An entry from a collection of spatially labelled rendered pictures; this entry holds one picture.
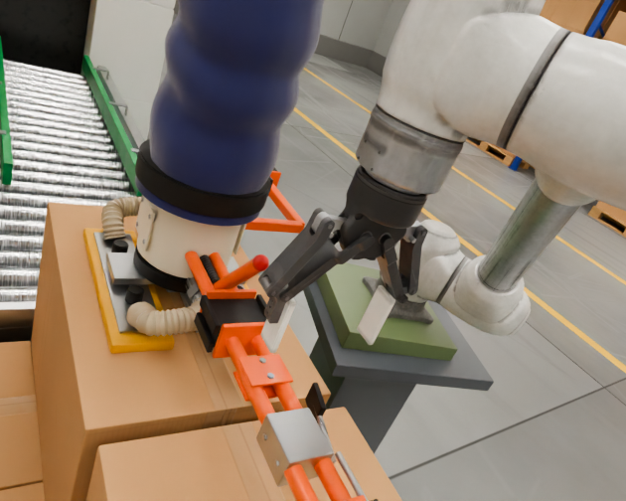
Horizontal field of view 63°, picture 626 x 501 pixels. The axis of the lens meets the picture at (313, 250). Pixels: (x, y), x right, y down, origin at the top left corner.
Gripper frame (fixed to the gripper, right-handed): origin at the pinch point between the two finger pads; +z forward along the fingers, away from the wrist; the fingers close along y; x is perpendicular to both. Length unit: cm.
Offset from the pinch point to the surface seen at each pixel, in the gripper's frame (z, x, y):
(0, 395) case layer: 66, -55, 28
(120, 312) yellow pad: 23.1, -31.6, 13.3
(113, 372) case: 25.5, -20.8, 15.8
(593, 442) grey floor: 120, -30, -240
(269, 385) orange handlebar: 13.8, -4.9, 0.1
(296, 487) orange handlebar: 12.2, 10.7, 4.1
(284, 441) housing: 11.1, 5.7, 3.7
